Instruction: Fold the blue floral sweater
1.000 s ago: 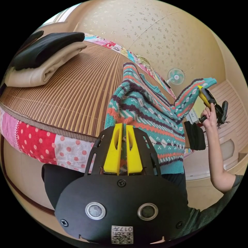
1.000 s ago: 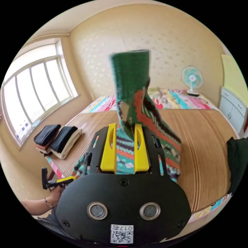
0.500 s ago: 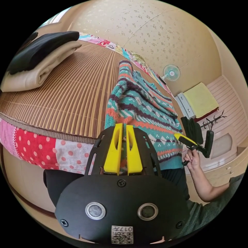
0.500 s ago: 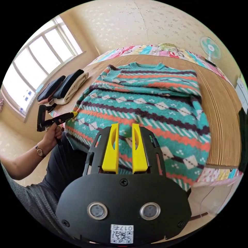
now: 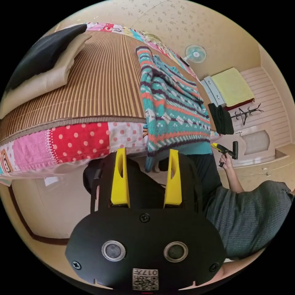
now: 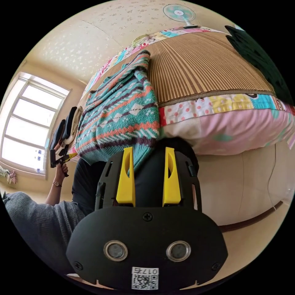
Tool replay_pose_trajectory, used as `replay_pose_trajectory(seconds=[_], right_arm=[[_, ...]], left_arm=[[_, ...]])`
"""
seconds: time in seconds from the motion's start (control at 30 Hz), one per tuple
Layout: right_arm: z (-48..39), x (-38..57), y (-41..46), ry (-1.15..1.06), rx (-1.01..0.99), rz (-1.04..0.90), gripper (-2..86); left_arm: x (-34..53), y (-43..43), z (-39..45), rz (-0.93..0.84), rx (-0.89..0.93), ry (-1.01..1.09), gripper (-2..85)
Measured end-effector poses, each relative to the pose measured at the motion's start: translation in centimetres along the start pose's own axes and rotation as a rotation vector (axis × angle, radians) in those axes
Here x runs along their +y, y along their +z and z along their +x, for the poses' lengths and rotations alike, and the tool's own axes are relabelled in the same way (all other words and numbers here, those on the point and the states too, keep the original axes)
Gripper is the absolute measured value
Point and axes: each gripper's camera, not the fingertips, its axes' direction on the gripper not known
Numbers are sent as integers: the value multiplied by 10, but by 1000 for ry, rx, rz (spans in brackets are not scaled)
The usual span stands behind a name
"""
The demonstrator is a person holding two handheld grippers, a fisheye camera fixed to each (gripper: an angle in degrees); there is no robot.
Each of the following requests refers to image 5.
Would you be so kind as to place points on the white wall fan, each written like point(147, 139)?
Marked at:
point(196, 54)

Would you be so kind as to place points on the black hanging garment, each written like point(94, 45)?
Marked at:
point(221, 119)

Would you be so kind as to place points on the grey cupboard with yellow cloth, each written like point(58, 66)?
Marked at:
point(232, 88)

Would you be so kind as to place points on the person's body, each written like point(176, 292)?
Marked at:
point(249, 216)

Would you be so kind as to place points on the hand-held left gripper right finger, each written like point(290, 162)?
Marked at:
point(175, 186)

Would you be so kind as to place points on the person's right hand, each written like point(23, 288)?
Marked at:
point(226, 162)

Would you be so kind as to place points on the person's left forearm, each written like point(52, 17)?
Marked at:
point(220, 275)

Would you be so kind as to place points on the cream door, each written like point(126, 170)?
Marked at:
point(255, 143)

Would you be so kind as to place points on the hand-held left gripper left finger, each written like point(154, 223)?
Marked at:
point(118, 184)

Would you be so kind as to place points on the blue floral sweater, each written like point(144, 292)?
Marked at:
point(170, 108)

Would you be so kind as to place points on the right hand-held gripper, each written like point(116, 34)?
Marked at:
point(225, 151)

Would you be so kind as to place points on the pile of clothes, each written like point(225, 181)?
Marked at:
point(43, 76)

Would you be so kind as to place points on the black coat rack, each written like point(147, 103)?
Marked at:
point(244, 113)

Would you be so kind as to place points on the bed with striped woven mat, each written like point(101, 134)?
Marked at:
point(99, 76)

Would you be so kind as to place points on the person's right forearm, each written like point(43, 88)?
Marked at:
point(234, 179)

